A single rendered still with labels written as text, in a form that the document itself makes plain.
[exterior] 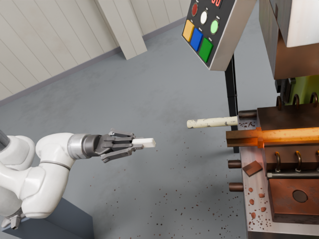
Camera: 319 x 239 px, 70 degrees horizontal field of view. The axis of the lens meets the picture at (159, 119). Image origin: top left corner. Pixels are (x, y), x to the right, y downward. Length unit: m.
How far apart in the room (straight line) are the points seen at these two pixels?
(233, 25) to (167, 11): 2.50
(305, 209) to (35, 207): 0.71
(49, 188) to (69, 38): 2.67
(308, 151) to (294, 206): 0.14
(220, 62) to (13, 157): 1.08
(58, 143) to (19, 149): 0.54
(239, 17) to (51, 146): 0.79
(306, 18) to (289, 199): 0.42
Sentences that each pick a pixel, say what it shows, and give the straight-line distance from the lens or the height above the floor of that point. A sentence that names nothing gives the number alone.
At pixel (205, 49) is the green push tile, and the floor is 1.02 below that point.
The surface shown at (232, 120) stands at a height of 0.64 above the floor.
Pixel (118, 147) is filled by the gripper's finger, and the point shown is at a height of 1.01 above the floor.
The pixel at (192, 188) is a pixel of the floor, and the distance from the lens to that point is 1.73.
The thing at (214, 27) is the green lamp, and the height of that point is 1.09.
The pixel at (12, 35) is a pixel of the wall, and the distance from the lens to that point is 3.38.
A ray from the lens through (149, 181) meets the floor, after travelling 1.84.
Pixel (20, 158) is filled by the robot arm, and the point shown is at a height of 0.80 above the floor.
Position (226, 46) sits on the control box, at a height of 1.04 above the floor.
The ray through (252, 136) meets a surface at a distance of 0.66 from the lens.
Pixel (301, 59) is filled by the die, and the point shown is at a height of 1.31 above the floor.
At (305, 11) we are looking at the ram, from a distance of 0.31.
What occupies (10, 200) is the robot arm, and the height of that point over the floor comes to 0.73.
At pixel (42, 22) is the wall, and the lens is 3.26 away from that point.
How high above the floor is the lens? 1.56
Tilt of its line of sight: 46 degrees down
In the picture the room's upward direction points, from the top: 25 degrees counter-clockwise
